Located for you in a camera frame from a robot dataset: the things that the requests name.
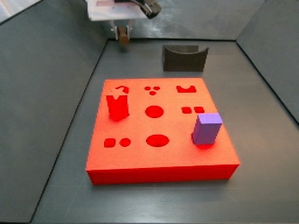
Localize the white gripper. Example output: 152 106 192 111
85 0 161 40

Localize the red star peg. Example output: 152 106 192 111
106 94 129 122

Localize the brown hexagon peg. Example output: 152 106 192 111
117 26 129 46

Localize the purple rectangular block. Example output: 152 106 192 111
190 113 222 144

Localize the black curved holder stand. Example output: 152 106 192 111
162 45 209 72

